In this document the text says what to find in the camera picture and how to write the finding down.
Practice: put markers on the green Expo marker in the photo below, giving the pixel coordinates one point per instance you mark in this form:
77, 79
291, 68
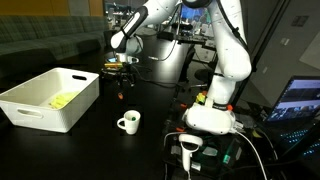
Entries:
133, 118

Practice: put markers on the phone with lit screen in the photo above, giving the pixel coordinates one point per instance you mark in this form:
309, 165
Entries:
112, 60

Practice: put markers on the grey plaid sofa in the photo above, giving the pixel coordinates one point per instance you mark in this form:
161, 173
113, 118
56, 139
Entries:
40, 36

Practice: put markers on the blue background monitor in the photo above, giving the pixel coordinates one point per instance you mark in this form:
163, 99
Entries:
193, 11

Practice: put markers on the white plastic basket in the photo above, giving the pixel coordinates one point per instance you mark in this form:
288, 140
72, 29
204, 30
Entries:
46, 100

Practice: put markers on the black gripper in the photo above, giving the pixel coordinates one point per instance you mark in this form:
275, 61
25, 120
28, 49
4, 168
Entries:
124, 73

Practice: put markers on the white VR controller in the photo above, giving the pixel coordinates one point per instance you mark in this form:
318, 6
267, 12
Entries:
188, 146

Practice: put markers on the yellow towel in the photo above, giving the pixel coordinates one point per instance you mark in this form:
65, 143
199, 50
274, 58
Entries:
63, 100

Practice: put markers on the wrist mounted camera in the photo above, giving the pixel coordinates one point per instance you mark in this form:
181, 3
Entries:
113, 65

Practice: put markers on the small metallic block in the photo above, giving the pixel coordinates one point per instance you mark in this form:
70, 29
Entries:
120, 95

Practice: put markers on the black office chair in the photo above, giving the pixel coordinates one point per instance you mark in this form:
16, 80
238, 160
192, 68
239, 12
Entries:
165, 35

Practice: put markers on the open black laptop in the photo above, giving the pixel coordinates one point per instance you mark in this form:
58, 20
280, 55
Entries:
296, 103

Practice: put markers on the white ceramic mug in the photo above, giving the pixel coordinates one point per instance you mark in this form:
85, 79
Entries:
131, 124

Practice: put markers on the small yellow green object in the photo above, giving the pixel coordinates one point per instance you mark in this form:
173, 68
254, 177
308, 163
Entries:
200, 98

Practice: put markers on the white VR headset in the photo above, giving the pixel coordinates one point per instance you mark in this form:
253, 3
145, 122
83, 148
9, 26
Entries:
208, 120

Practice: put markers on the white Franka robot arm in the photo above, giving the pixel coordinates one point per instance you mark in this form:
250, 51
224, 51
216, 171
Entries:
230, 53

